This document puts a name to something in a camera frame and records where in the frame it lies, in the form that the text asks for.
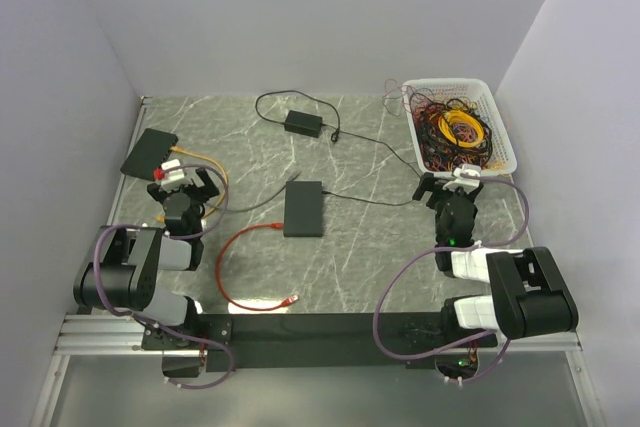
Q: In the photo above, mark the black power adapter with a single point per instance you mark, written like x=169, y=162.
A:
x=303, y=124

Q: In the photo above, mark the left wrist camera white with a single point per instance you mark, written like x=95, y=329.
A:
x=171, y=176

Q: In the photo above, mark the black box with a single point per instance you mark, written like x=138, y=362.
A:
x=303, y=210

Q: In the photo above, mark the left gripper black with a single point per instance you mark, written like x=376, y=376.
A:
x=204, y=191

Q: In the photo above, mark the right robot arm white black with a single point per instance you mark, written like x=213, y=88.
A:
x=528, y=294

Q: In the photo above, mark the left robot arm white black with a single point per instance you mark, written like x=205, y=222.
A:
x=120, y=271

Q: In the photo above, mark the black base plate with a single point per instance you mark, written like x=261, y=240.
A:
x=273, y=340

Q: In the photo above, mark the black network switch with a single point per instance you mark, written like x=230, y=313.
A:
x=152, y=148

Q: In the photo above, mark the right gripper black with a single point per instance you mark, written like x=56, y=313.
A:
x=430, y=184

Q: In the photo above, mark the aluminium rail frame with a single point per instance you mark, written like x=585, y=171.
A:
x=98, y=335

